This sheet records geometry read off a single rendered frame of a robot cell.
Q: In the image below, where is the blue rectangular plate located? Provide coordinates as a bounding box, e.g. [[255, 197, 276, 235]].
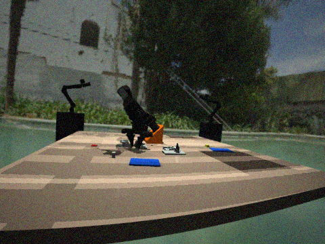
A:
[[129, 158, 160, 167]]

